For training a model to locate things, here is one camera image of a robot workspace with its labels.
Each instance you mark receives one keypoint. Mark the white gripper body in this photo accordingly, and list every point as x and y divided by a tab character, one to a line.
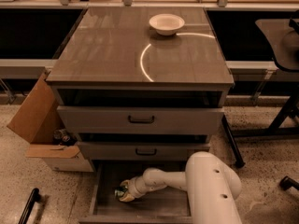
135	187

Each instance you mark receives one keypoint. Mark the crushed green can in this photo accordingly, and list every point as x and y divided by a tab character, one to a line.
120	191

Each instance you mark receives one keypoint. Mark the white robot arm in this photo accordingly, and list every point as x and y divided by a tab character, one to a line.
211	187

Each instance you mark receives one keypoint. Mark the bottom open grey drawer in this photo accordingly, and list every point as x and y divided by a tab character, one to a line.
164	206

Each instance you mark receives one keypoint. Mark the middle grey drawer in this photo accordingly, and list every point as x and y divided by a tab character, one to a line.
126	151

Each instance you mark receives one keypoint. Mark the top grey drawer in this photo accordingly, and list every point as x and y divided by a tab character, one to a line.
141	120

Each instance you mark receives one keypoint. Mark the grey drawer cabinet with counter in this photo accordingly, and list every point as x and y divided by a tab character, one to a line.
116	59

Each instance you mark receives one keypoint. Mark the cans in cardboard box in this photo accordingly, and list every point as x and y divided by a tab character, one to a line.
63	137

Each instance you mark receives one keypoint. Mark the black bar lower left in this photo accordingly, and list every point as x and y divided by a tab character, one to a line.
33	198

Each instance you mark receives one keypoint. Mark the brown cardboard box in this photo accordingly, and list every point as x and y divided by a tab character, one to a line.
35	122

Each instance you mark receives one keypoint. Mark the white bowl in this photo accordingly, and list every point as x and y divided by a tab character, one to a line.
166	24

